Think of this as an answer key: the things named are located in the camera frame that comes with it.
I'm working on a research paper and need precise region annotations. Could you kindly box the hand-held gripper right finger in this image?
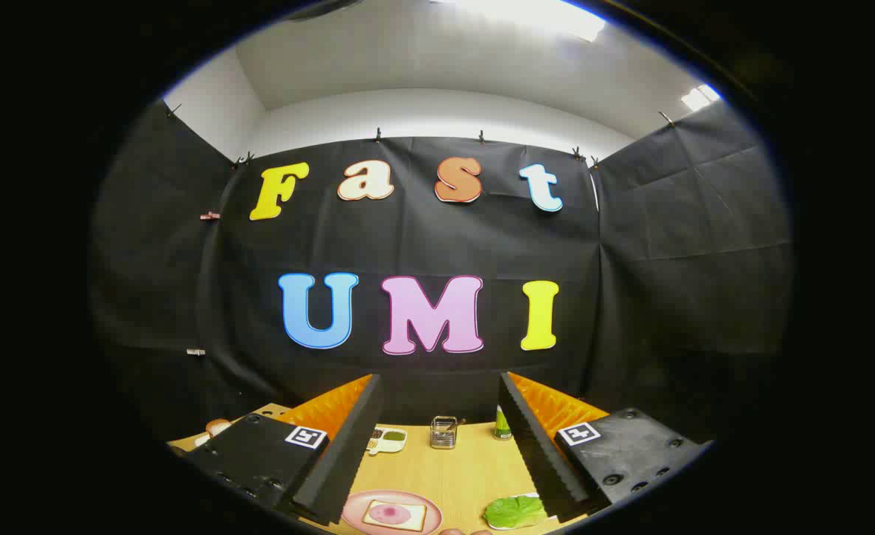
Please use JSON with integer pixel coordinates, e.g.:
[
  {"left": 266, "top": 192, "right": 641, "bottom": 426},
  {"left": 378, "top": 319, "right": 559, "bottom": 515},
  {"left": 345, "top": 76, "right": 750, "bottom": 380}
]
[{"left": 497, "top": 372, "right": 708, "bottom": 523}]

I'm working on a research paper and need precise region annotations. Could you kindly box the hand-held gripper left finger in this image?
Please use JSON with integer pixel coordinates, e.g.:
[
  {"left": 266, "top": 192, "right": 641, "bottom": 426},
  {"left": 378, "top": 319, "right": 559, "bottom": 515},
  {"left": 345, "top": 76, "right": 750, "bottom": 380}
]
[{"left": 182, "top": 374, "right": 385, "bottom": 527}]

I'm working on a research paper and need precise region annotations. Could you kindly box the green lettuce leaf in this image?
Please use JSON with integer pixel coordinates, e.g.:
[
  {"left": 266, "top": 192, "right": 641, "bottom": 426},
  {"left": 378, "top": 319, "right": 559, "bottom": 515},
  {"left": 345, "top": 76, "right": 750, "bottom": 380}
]
[{"left": 484, "top": 496, "right": 547, "bottom": 531}]

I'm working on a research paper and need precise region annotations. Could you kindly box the white divided snack tray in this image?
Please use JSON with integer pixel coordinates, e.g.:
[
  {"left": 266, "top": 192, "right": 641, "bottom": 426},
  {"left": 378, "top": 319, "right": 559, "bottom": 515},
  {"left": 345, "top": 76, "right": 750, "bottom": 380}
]
[{"left": 365, "top": 427, "right": 408, "bottom": 455}]

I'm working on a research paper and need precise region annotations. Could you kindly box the pink round plate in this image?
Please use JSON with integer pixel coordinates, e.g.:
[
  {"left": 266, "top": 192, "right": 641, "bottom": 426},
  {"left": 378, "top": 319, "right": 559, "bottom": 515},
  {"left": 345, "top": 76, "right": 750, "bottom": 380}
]
[{"left": 341, "top": 489, "right": 443, "bottom": 535}]

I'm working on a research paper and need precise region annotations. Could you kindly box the white bread slice with jam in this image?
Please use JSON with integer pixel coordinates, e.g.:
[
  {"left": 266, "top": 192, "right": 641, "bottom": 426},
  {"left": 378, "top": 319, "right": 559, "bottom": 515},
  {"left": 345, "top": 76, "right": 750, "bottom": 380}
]
[{"left": 362, "top": 499, "right": 428, "bottom": 532}]

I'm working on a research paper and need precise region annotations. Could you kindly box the small ceiling light panel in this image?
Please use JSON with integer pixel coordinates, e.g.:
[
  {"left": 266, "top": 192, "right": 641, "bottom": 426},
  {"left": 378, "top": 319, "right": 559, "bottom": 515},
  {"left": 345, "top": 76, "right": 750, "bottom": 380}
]
[{"left": 680, "top": 83, "right": 722, "bottom": 112}]

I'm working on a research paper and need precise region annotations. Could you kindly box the large ceiling light panel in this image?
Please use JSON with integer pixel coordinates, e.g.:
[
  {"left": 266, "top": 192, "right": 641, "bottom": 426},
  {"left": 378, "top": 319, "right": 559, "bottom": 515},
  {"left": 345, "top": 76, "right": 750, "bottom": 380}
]
[{"left": 437, "top": 0, "right": 608, "bottom": 43}]

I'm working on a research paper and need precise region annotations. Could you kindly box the metal wire utensil holder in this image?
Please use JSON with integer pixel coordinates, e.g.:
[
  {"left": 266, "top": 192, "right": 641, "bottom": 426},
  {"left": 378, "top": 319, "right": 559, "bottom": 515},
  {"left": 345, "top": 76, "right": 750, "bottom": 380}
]
[{"left": 430, "top": 416, "right": 458, "bottom": 450}]

